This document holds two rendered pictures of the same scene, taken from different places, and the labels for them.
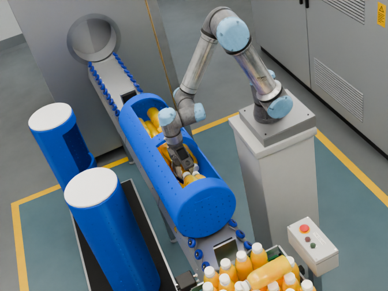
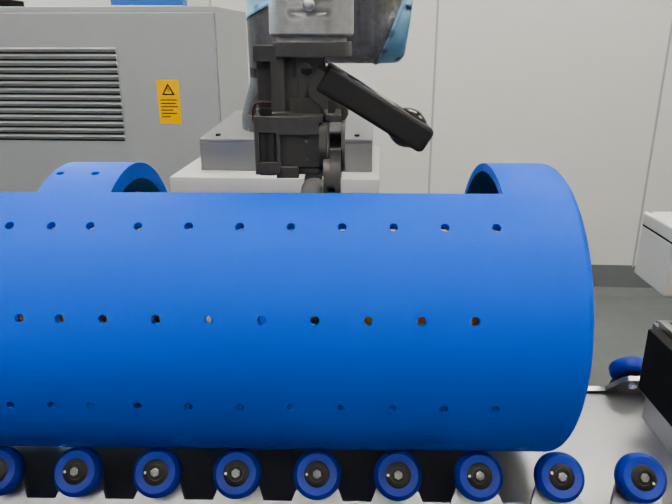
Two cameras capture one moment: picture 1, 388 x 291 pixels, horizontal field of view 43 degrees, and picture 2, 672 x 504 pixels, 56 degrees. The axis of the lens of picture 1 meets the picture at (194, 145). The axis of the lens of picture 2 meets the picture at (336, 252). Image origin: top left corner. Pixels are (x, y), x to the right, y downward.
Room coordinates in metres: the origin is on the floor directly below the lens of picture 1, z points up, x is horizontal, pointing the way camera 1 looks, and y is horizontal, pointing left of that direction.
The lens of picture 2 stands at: (1.51, 0.64, 1.35)
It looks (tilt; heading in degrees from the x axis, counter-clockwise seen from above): 19 degrees down; 285
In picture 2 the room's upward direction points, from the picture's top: straight up
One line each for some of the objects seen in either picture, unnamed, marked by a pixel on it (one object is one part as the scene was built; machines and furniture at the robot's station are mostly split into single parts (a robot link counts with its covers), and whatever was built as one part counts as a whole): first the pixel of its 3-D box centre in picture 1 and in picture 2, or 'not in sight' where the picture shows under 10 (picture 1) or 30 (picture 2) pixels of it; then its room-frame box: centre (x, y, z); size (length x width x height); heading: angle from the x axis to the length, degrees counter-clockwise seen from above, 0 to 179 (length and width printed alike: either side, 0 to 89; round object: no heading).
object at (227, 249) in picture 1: (226, 251); (669, 393); (1.31, -0.01, 0.99); 0.10 x 0.02 x 0.12; 104
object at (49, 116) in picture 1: (49, 116); not in sight; (2.65, 0.82, 1.03); 0.28 x 0.28 x 0.01
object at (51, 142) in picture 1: (75, 167); not in sight; (2.65, 0.82, 0.59); 0.28 x 0.28 x 0.88
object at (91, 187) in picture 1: (90, 186); not in sight; (1.89, 0.56, 1.03); 0.28 x 0.28 x 0.01
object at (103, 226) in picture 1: (116, 242); not in sight; (1.89, 0.56, 0.59); 0.28 x 0.28 x 0.88
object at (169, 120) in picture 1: (169, 122); not in sight; (1.68, 0.07, 1.44); 0.09 x 0.08 x 0.11; 97
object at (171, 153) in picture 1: (176, 149); (304, 109); (1.69, 0.08, 1.28); 0.09 x 0.08 x 0.12; 14
